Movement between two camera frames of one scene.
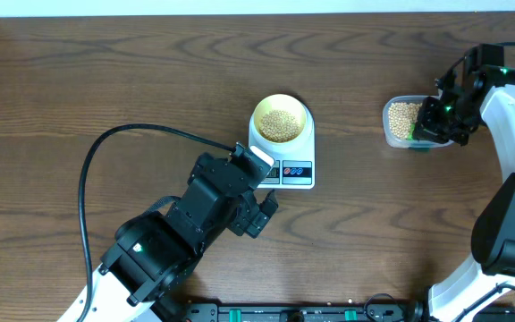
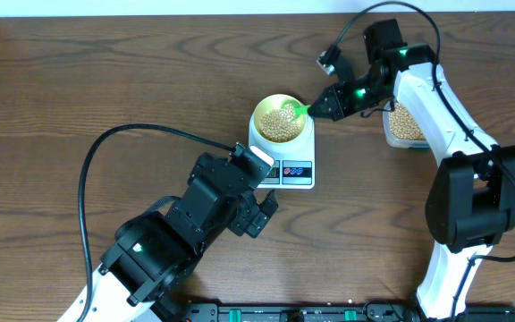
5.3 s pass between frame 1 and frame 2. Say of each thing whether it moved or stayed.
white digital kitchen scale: stayed
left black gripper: stayed
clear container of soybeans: stayed
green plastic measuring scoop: moved
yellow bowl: stayed
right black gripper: moved
